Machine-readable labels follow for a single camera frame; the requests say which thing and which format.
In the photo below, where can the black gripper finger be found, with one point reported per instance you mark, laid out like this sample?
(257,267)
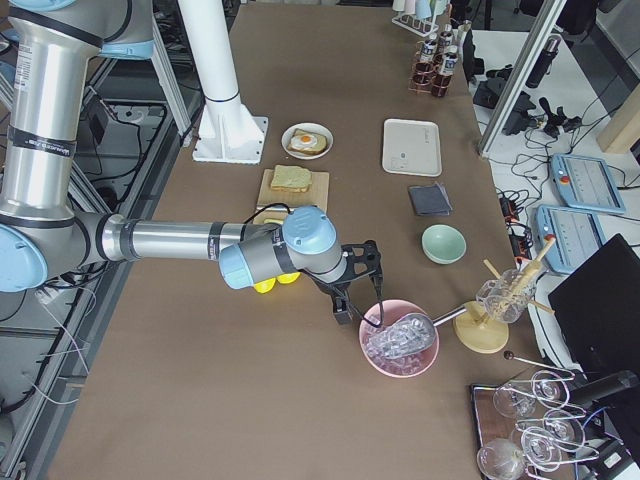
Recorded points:
(341,310)

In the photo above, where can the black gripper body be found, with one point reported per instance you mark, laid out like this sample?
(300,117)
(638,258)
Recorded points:
(336,291)

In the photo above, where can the plain toast slice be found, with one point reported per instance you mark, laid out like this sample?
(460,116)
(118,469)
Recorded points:
(291,179)

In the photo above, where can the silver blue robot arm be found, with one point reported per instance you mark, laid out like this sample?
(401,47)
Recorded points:
(42,237)

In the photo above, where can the cream rabbit tray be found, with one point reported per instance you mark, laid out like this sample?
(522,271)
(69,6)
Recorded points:
(411,147)

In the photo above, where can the wine glass rack tray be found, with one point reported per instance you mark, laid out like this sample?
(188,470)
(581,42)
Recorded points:
(531,427)

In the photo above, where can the whole yellow lemon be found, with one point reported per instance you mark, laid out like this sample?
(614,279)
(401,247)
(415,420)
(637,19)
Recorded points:
(265,286)
(288,278)

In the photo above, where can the steel ice scoop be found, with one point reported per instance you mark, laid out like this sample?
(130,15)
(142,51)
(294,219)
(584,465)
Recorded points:
(411,334)

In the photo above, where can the pink bowl with ice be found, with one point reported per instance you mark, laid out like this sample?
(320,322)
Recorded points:
(382,316)

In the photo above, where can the wooden cutting board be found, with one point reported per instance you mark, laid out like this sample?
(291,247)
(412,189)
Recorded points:
(274,206)

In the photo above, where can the green ceramic bowl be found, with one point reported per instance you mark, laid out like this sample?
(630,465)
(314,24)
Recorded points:
(443,244)

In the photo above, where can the grey folded cloth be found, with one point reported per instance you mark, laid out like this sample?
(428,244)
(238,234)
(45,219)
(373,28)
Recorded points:
(431,200)

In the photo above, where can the toast slice under egg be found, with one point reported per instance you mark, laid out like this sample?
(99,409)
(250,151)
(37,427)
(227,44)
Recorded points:
(320,148)

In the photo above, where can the white round plate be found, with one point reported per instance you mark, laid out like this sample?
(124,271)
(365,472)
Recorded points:
(310,127)

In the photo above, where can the fried egg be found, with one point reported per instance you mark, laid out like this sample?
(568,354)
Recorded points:
(303,142)

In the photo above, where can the wooden mug tree stand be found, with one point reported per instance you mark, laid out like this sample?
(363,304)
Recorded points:
(477,330)

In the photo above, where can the clear glass mug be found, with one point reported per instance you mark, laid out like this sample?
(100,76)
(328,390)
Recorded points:
(506,298)

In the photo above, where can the tea bottle front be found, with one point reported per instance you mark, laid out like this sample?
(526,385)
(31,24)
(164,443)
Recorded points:
(445,72)

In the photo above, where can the tea bottle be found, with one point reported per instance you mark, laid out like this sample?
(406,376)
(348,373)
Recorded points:
(445,39)
(445,72)
(426,55)

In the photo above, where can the blue teach pendant near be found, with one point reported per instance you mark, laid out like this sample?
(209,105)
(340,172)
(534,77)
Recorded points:
(578,235)

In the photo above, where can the blue teach pendant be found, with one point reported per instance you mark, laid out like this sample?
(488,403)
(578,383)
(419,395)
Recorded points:
(586,183)
(578,235)

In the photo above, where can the tea bottle middle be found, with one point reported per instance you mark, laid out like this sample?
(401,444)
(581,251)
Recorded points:
(426,55)

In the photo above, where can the blue teach pendant far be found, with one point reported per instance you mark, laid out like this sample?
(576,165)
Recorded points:
(586,183)

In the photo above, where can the black monitor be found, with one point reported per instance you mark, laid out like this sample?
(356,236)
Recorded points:
(597,309)

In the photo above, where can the tea bottle back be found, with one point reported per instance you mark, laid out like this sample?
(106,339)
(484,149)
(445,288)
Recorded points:
(445,39)

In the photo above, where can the white cup rack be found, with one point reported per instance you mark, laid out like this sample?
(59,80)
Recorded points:
(419,16)

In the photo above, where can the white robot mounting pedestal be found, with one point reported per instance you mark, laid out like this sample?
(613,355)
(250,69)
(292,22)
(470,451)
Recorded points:
(228,132)

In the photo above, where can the copper wire bottle rack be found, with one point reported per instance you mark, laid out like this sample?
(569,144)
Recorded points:
(422,83)

